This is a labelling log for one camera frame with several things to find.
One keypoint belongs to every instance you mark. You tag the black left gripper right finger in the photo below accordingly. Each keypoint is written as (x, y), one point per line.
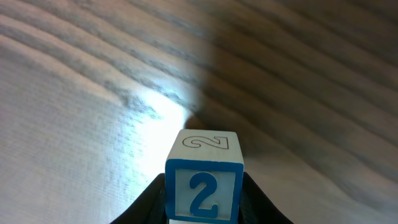
(256, 208)

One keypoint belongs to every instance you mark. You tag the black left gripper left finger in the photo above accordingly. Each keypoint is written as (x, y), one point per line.
(149, 207)

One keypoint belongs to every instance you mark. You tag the blue number 2 block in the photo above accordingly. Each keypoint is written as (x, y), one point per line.
(204, 177)

